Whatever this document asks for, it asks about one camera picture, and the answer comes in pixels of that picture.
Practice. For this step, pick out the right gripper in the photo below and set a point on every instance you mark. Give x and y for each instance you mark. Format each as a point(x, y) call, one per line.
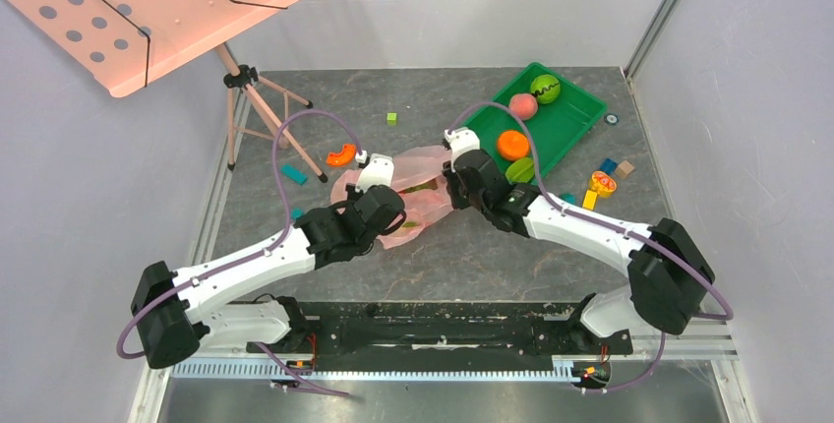
point(452, 177)

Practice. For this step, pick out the pink plastic bag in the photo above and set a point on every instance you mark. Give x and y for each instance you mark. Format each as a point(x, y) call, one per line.
point(417, 178)

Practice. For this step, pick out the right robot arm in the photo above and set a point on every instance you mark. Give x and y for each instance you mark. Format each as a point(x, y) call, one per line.
point(667, 275)

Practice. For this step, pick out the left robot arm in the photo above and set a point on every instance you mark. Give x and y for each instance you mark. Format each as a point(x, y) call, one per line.
point(175, 313)

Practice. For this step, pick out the green fake starfruit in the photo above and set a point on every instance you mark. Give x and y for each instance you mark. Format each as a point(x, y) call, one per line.
point(521, 170)

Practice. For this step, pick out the orange fake fruit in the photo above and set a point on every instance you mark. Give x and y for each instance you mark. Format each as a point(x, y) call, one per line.
point(512, 145)

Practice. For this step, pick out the pink fake peach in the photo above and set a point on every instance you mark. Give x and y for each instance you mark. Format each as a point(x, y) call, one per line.
point(524, 105)

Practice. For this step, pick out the green fake melon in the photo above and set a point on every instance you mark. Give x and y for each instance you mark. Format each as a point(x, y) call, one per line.
point(546, 88)

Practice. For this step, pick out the orange arch block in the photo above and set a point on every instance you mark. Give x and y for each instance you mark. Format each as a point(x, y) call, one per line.
point(343, 157)

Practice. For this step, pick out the teal rectangular block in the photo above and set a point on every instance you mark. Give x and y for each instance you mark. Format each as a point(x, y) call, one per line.
point(568, 197)

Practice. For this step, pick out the green plastic tray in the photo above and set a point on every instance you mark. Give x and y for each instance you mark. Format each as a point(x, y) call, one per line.
point(556, 128)

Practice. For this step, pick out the teal long block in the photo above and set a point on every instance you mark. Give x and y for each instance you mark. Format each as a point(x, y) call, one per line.
point(293, 174)

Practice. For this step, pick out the yellow rectangular block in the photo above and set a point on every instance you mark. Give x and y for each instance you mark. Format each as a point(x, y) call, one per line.
point(590, 200)

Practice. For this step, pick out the blue toy brick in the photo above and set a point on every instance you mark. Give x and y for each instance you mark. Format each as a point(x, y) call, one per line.
point(608, 166)

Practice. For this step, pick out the poker chip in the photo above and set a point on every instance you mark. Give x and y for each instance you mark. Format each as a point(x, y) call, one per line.
point(612, 119)

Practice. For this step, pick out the wooden cube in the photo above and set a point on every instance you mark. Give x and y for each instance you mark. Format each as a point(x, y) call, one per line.
point(624, 169)

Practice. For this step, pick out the pink music stand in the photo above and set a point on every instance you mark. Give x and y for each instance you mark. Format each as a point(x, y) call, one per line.
point(127, 44)

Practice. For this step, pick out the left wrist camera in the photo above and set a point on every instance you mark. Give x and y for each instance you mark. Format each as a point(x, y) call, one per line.
point(375, 170)

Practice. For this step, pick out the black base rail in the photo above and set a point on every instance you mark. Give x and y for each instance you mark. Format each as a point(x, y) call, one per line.
point(442, 336)

